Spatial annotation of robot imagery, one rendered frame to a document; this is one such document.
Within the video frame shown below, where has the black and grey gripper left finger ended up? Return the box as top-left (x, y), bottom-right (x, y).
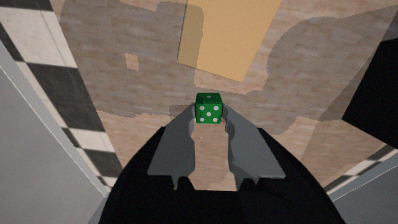
top-left (98, 103), bottom-right (196, 224)

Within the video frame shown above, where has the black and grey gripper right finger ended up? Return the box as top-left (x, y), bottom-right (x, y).
top-left (221, 103), bottom-right (345, 224)

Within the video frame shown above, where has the green die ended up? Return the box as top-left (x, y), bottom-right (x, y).
top-left (195, 93), bottom-right (223, 124)

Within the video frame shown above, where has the tan flat mat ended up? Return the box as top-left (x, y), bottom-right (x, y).
top-left (177, 0), bottom-right (282, 82)

